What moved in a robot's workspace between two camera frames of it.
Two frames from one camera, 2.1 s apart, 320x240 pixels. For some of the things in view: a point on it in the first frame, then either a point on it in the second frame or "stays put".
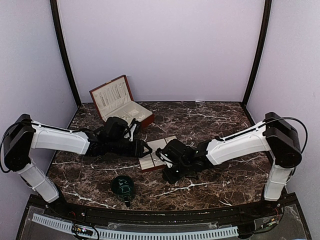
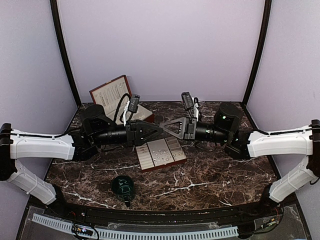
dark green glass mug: [123, 187] stays put
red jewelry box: [114, 98] stays put
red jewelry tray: [152, 162] stays put
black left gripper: [138, 150] -> [136, 137]
